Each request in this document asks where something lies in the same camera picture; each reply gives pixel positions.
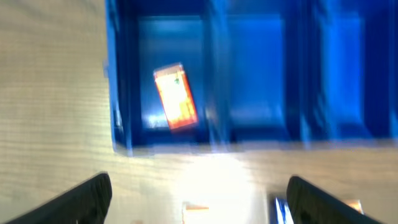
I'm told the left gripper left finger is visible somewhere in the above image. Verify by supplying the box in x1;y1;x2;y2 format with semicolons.
6;172;113;224

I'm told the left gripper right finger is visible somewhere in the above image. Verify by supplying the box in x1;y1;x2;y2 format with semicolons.
285;175;384;224

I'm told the blue candy pack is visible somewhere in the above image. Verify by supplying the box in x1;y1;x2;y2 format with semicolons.
274;197;295;224

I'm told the orange candy box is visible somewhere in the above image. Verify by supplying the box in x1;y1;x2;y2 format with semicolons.
182;201;210;224
341;198;364;216
153;63;200;131

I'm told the blue tray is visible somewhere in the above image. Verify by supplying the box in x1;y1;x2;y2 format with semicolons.
104;0;398;156

